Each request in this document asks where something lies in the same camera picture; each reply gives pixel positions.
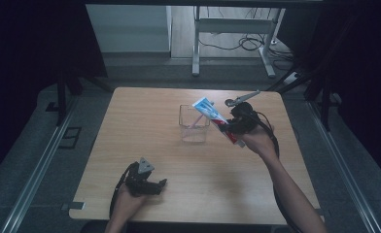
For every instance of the pink toothbrush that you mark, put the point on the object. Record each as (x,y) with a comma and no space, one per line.
(196,121)

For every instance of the aluminium floor rail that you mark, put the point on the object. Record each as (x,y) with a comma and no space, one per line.
(340,168)
(36,174)

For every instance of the black metal stand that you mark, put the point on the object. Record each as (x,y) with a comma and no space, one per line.
(324,103)
(61,97)

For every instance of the black floor bracket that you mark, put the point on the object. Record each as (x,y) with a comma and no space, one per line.
(70,137)

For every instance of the person's left hand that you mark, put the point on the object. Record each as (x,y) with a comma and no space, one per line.
(127,202)

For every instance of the white metal desk frame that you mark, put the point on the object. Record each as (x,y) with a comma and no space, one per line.
(234,26)

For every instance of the blue and red toothpaste tube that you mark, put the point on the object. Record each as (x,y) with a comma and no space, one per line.
(216,118)

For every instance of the dark curtain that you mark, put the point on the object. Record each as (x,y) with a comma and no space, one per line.
(23,48)
(363,64)

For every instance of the clear plastic cup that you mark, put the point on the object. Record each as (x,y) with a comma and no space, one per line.
(193,124)

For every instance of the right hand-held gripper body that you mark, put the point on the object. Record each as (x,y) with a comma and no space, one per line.
(242,113)

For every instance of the person's right hand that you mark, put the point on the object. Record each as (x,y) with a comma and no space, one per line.
(259,140)

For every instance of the grey tape strip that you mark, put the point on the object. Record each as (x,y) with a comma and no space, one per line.
(72,206)

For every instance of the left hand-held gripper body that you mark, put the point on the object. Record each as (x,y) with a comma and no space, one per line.
(139,179)

